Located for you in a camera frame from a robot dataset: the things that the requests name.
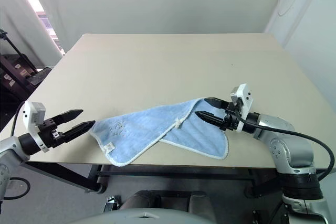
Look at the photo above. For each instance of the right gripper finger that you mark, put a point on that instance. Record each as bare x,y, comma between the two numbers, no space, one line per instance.
211,118
216,102

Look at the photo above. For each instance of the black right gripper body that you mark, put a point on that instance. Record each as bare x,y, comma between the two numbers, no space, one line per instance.
231,119

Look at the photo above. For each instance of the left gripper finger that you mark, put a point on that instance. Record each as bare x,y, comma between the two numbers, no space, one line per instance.
68,115
78,130

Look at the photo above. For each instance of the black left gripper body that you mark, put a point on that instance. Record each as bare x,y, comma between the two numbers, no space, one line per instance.
51,133

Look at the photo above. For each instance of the light blue cloth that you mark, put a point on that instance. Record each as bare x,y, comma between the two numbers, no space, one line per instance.
147,124

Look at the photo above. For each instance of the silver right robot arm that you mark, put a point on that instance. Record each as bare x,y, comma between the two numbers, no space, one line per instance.
291,153

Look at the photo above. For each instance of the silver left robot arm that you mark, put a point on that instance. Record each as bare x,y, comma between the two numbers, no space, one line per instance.
9,146

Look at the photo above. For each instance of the black flat device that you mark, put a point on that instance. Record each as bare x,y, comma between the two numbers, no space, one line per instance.
39,76

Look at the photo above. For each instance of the dark chair at left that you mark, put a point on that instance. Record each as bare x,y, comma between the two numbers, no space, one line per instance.
11,82

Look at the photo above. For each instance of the black tripod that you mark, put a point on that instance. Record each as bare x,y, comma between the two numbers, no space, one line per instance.
15,49

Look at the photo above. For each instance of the window with building view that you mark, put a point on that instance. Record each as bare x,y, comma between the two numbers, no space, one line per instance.
48,22

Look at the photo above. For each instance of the grey robot torso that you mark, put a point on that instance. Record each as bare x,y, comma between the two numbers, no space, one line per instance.
141,216

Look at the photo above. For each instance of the white curtain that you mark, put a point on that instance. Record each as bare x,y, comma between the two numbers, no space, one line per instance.
15,11

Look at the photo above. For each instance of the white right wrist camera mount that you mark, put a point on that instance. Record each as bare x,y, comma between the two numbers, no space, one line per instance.
244,95

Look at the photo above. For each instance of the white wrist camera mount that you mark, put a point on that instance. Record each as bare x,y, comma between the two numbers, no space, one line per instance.
31,115
244,95

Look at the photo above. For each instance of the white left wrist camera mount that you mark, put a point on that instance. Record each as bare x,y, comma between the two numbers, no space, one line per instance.
31,115

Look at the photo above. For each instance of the black metal table frame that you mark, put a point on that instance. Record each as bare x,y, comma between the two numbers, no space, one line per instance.
168,174

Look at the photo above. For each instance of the small silver metal bracket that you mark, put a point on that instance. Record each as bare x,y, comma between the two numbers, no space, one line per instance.
111,203

